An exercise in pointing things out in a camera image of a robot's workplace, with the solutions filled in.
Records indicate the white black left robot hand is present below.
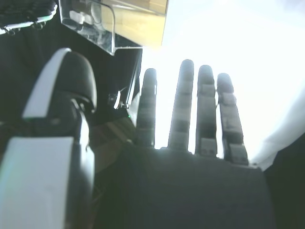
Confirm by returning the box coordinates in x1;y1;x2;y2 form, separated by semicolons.
0;47;278;229

